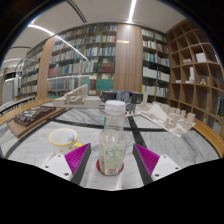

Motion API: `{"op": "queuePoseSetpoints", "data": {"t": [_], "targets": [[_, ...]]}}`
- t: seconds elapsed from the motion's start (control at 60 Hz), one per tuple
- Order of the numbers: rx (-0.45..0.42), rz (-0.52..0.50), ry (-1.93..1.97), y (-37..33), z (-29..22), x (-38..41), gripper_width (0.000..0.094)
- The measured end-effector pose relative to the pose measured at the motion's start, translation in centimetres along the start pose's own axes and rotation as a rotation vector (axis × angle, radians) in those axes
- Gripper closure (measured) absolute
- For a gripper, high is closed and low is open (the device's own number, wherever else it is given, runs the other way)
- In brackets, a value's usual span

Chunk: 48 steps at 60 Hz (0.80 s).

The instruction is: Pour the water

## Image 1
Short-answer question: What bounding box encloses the wooden cubby shelf unit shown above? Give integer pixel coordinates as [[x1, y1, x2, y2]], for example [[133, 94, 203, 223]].
[[166, 18, 224, 135]]

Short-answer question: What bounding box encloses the tall white block model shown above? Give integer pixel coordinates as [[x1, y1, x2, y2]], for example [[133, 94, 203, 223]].
[[142, 91, 150, 105]]

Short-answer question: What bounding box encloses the long wooden bench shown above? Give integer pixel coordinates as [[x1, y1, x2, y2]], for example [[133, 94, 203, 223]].
[[192, 117, 224, 158]]

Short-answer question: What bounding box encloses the white city block model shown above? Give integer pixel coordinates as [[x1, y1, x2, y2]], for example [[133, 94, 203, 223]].
[[134, 101, 197, 138]]

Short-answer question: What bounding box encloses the dark grey architectural model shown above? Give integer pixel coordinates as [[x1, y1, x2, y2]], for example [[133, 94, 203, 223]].
[[100, 90, 145, 105]]

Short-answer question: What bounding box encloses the white architectural building model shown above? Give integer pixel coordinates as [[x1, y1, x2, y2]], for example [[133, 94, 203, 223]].
[[52, 83, 101, 110]]

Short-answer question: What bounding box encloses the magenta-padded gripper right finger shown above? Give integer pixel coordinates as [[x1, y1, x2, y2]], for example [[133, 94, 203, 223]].
[[132, 143, 183, 186]]

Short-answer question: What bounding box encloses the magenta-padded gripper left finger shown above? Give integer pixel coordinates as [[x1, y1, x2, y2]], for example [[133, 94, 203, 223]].
[[41, 143, 93, 186]]

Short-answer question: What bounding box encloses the brown model on wooden board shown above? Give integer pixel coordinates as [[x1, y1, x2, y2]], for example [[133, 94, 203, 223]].
[[6, 104, 66, 140]]

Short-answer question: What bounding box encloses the clear plastic bottle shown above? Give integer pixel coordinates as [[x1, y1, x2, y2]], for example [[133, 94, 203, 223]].
[[98, 99, 129, 177]]

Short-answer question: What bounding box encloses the white cup with yellow rim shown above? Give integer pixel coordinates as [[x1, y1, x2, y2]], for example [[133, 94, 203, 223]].
[[47, 127, 85, 155]]

